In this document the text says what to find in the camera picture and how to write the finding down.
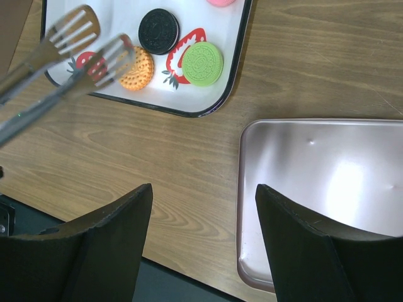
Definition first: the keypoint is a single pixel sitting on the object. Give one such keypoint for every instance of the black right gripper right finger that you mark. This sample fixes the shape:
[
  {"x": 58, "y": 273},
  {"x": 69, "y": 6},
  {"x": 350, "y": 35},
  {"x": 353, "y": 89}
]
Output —
[{"x": 315, "y": 258}]

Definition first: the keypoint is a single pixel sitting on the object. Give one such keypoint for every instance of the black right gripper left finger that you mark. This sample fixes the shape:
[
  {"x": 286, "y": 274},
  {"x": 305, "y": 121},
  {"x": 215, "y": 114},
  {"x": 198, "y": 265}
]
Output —
[{"x": 95, "y": 257}]

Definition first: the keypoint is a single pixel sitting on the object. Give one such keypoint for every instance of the rose gold tin lid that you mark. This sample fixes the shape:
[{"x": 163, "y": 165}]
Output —
[{"x": 347, "y": 169}]

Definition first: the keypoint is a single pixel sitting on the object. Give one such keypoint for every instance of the steel slotted serving tongs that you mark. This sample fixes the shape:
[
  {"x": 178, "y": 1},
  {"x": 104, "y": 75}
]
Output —
[{"x": 69, "y": 35}]

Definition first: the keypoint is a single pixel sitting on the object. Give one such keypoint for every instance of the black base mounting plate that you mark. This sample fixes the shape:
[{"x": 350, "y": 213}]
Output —
[{"x": 154, "y": 283}]

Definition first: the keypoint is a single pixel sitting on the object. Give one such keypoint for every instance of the orange round dotted biscuit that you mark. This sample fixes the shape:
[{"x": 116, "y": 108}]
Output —
[{"x": 141, "y": 72}]

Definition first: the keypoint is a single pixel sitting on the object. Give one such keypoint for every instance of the green sandwich cookie lower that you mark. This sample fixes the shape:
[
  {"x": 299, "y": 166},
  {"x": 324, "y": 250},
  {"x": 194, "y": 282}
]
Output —
[{"x": 202, "y": 64}]

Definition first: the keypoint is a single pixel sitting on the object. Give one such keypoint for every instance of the white strawberry print tray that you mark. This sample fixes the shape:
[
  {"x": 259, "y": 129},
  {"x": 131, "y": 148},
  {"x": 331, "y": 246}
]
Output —
[{"x": 168, "y": 91}]

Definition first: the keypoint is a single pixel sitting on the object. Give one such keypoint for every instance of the black sandwich cookie right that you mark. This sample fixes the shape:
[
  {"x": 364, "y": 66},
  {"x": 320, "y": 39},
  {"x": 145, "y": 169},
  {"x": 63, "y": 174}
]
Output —
[{"x": 158, "y": 31}]

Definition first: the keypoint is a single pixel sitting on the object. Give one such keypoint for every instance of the pink sandwich cookie right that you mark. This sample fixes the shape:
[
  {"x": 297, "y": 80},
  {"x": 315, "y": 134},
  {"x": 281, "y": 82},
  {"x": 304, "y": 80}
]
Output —
[{"x": 221, "y": 3}]

